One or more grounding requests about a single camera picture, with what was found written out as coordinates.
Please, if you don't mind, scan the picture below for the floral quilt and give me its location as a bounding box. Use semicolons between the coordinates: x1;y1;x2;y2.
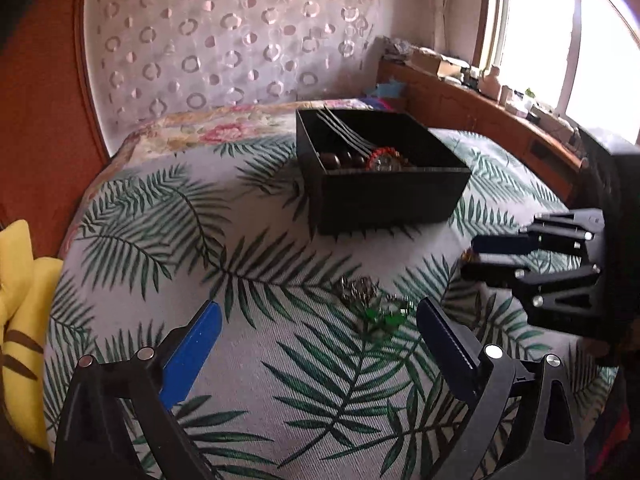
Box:
112;98;383;167

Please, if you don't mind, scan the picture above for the cardboard box on cabinet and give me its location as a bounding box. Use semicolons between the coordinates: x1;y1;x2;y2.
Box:
408;49;462;77

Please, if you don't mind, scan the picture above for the palm leaf print blanket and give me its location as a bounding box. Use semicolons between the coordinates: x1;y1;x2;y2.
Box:
44;130;615;479

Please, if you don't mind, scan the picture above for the black jewelry box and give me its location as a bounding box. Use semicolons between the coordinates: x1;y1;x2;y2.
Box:
295;108;471;235

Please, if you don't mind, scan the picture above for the red cord bracelet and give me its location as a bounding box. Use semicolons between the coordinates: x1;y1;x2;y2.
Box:
364;146;412;172

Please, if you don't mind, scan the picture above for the blue tissue pack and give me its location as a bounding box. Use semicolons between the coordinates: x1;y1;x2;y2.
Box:
367;78;407;100

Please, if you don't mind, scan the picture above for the pink ceramic jar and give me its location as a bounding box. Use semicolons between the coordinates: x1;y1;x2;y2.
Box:
478;65;502;101

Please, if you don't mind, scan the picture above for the wooden window cabinet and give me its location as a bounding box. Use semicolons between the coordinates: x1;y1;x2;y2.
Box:
376;60;584;206

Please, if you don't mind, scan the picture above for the pink circle pattern curtain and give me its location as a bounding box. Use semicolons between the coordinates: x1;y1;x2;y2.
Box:
86;0;378;135

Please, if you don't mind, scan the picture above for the window with brown frame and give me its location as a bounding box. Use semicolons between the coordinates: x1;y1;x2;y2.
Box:
475;0;639;144

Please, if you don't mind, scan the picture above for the green stone silver jewelry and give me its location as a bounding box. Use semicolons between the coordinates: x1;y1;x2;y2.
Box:
333;276;416;340

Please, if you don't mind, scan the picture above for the yellow plush toy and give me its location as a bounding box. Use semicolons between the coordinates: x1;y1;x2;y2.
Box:
1;220;63;451

